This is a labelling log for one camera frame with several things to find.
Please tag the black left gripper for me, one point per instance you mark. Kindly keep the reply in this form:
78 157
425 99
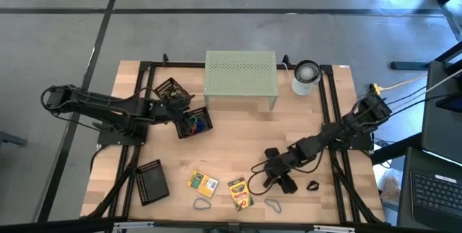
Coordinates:
171 106

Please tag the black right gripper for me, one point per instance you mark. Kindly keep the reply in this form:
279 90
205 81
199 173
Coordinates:
281 162

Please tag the small black plastic basket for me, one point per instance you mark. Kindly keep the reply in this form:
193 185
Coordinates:
164 86
202 111

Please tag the green rubber band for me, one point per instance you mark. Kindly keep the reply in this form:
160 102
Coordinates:
193 118

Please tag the grey-blue rubber band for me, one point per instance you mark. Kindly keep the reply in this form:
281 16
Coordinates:
194 204
279 210

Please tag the dark blue rubber band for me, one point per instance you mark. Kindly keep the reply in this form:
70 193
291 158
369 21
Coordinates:
202 126

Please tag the yellow Crayola crayon box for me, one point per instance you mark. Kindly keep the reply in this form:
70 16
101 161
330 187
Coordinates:
240 193
202 183

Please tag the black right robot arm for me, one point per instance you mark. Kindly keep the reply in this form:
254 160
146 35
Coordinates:
335 132

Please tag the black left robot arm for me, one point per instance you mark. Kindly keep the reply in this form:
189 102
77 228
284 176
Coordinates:
108 105

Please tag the black desk beam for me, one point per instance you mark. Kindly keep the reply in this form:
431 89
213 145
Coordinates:
397 149

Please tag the green perforated metal shelf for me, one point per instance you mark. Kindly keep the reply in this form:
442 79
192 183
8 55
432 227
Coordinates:
240 72

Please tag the long black plastic basket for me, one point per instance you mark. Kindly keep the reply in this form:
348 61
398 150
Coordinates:
151 182

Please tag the bag of rubber bands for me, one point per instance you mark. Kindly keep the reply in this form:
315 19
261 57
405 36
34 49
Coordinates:
390 188

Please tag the black laptop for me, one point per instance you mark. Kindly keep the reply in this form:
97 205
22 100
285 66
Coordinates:
433 193

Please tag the black crossbar with silver brackets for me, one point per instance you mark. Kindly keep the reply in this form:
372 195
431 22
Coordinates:
72 226

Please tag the black floor stand foot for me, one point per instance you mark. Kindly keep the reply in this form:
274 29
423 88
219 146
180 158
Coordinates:
409 65

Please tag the grey furniture foot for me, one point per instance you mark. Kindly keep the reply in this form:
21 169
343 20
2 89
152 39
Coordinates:
11 138

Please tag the dark tablet screen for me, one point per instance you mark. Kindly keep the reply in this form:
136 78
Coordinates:
453 104

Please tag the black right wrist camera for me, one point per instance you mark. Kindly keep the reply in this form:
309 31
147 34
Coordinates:
271 152

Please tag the black aluminium table frame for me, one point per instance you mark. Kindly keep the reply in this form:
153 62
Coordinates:
173 65

